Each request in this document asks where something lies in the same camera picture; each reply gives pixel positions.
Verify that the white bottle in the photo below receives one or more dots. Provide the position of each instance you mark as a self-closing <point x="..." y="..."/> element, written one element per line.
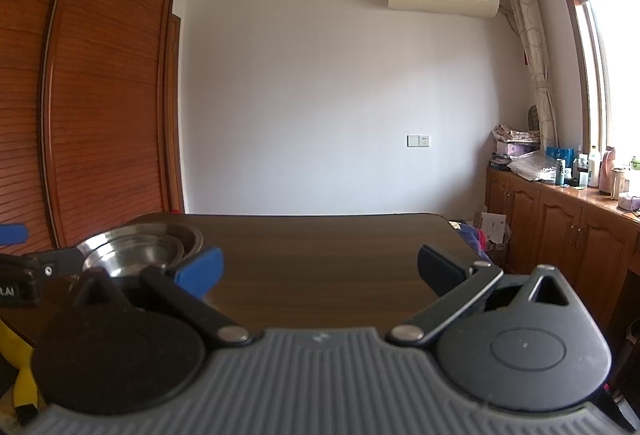
<point x="593" y="167"/>

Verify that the white paper bag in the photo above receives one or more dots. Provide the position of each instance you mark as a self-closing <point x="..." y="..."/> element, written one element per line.
<point x="495" y="227"/>

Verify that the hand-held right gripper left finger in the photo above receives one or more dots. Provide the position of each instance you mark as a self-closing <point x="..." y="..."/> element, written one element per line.
<point x="200" y="272"/>

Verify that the floral blanket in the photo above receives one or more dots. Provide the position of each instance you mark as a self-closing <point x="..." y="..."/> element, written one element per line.
<point x="472" y="235"/>

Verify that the clear plastic bag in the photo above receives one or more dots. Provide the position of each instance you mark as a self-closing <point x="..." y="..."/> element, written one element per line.
<point x="532" y="167"/>

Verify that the blue box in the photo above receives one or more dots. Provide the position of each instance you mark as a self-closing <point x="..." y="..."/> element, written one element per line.
<point x="560" y="153"/>

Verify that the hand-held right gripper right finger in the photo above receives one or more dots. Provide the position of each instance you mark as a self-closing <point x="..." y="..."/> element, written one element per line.
<point x="440" y="270"/>

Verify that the wooden window frame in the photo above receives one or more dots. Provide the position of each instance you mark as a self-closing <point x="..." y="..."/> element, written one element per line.
<point x="590" y="80"/>

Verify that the patterned beige curtain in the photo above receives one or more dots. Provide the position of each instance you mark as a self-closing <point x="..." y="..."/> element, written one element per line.
<point x="532" y="40"/>

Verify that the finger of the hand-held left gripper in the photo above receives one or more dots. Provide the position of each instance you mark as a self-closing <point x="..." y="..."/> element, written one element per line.
<point x="14" y="235"/>
<point x="57" y="261"/>

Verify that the medium steel bowl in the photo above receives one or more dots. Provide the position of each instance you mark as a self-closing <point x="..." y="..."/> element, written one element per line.
<point x="102" y="251"/>

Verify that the pink kettle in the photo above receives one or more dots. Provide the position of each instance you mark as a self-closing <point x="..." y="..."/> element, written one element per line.
<point x="609" y="170"/>

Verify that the pink box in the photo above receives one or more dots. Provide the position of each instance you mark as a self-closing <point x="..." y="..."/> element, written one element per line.
<point x="517" y="150"/>

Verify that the wooden louvered wardrobe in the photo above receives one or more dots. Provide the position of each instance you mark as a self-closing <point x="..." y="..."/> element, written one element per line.
<point x="100" y="105"/>

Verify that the large steel bowl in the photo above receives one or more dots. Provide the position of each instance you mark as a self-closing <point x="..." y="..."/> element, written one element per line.
<point x="192" y="240"/>

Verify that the spray can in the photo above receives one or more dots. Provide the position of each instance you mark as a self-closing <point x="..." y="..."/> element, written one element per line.
<point x="560" y="172"/>

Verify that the white wall switch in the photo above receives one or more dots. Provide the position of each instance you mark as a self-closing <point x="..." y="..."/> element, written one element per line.
<point x="418" y="141"/>

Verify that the wooden low cabinet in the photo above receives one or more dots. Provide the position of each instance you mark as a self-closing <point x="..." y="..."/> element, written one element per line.
<point x="560" y="225"/>

